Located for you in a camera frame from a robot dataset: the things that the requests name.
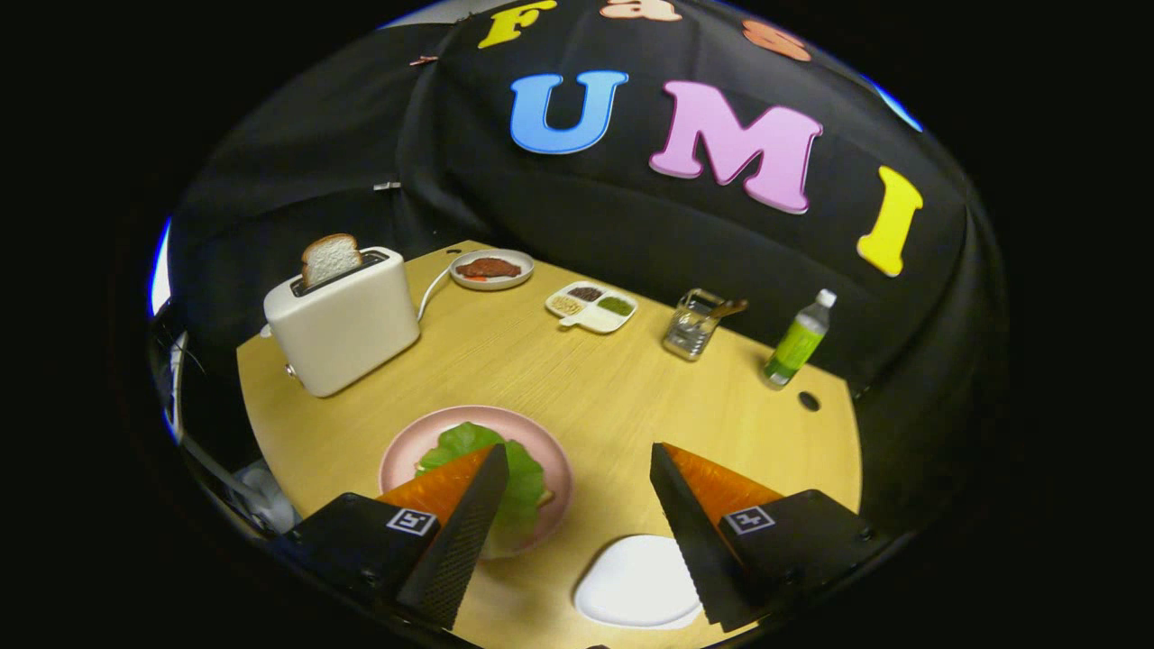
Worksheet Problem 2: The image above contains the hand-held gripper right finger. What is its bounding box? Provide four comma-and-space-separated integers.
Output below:
649, 442, 889, 632

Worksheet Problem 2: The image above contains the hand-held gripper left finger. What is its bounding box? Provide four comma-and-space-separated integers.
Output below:
275, 442, 510, 630

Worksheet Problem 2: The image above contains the green lettuce leaf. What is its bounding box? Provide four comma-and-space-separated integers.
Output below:
415, 422, 548, 533

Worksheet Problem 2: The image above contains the toasted bread slice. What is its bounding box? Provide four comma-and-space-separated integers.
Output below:
301, 233, 364, 289

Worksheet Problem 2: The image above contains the white oval plate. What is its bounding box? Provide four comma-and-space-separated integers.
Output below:
573, 535, 704, 629

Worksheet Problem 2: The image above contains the pink plate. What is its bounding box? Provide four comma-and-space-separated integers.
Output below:
378, 405, 574, 560

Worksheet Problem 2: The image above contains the green label plastic bottle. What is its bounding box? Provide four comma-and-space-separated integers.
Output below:
763, 288, 838, 390

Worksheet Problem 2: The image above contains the white toaster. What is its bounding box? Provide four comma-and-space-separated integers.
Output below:
263, 246, 422, 398

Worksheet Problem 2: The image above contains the white divided seasoning tray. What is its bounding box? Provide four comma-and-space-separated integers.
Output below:
545, 280, 639, 335

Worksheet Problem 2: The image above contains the white plate with meat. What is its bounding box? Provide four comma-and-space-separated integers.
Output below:
449, 249, 535, 291

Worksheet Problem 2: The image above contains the black backdrop cloth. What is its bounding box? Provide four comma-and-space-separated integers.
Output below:
167, 0, 1006, 542

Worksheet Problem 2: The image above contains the white toaster cable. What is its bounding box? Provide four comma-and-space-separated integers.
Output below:
417, 265, 453, 322

